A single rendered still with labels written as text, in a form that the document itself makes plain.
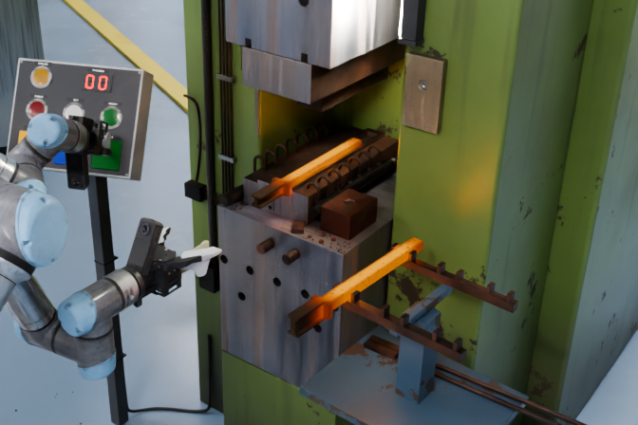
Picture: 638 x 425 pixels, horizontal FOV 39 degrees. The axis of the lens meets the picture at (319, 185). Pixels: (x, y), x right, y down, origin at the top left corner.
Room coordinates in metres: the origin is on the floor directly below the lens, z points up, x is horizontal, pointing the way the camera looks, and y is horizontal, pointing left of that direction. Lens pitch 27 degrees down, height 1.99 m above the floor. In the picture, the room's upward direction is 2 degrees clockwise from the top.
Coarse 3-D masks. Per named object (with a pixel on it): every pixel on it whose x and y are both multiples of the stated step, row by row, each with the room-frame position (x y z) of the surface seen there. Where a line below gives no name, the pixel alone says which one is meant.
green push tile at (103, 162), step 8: (112, 144) 2.05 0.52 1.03; (120, 144) 2.05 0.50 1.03; (112, 152) 2.04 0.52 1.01; (120, 152) 2.04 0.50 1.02; (96, 160) 2.04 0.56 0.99; (104, 160) 2.03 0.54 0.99; (112, 160) 2.03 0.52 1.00; (120, 160) 2.03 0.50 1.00; (96, 168) 2.03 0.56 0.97; (104, 168) 2.02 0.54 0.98; (112, 168) 2.02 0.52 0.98
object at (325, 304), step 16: (416, 240) 1.73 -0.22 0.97; (384, 256) 1.66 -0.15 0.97; (400, 256) 1.66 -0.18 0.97; (368, 272) 1.59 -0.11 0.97; (384, 272) 1.61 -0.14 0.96; (336, 288) 1.53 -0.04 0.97; (352, 288) 1.53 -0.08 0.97; (304, 304) 1.45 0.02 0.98; (320, 304) 1.45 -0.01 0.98; (336, 304) 1.49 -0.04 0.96; (304, 320) 1.43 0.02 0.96; (320, 320) 1.46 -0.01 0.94
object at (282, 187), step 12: (348, 144) 2.15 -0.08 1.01; (324, 156) 2.07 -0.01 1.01; (336, 156) 2.08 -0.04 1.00; (300, 168) 2.00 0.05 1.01; (312, 168) 2.00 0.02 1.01; (276, 180) 1.92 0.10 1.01; (288, 180) 1.93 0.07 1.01; (264, 192) 1.86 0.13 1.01; (276, 192) 1.89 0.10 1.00; (288, 192) 1.90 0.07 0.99; (252, 204) 1.84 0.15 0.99; (264, 204) 1.84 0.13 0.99
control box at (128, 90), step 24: (24, 72) 2.18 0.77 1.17; (48, 72) 2.17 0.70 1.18; (72, 72) 2.16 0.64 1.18; (96, 72) 2.15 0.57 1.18; (120, 72) 2.15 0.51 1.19; (144, 72) 2.15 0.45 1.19; (24, 96) 2.15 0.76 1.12; (48, 96) 2.14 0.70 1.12; (72, 96) 2.13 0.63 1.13; (96, 96) 2.12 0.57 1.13; (120, 96) 2.11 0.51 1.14; (144, 96) 2.14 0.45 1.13; (24, 120) 2.11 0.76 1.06; (120, 120) 2.08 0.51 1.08; (144, 120) 2.12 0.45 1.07; (144, 144) 2.11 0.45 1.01; (48, 168) 2.04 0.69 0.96; (120, 168) 2.02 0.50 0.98
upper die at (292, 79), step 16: (384, 48) 2.13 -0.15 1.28; (400, 48) 2.19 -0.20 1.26; (256, 64) 1.97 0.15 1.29; (272, 64) 1.94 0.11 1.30; (288, 64) 1.91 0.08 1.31; (304, 64) 1.89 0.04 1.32; (352, 64) 2.01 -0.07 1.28; (368, 64) 2.07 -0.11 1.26; (384, 64) 2.13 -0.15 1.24; (256, 80) 1.97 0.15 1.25; (272, 80) 1.94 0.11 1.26; (288, 80) 1.91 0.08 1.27; (304, 80) 1.89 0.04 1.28; (320, 80) 1.91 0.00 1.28; (336, 80) 1.96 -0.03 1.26; (352, 80) 2.02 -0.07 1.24; (288, 96) 1.91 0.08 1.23; (304, 96) 1.89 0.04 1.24; (320, 96) 1.91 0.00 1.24
